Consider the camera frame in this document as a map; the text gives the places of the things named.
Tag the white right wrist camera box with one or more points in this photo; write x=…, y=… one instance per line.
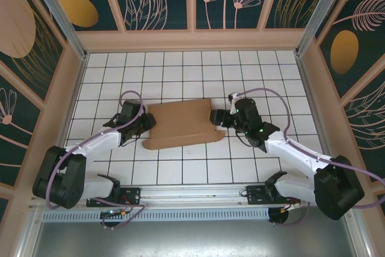
x=232, y=97

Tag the brown cardboard paper box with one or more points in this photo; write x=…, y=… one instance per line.
x=180, y=124

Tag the aluminium extrusion rail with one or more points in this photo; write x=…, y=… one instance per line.
x=192, y=193

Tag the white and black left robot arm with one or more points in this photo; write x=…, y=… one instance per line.
x=60, y=178

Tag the grey metal sheet panel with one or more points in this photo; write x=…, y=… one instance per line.
x=192, y=239

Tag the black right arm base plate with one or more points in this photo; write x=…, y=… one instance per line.
x=255, y=195

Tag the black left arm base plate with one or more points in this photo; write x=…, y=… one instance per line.
x=132, y=195

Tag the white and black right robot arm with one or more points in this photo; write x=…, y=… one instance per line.
x=337, y=187

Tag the aluminium corner post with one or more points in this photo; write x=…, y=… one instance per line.
x=60, y=16
x=319, y=10

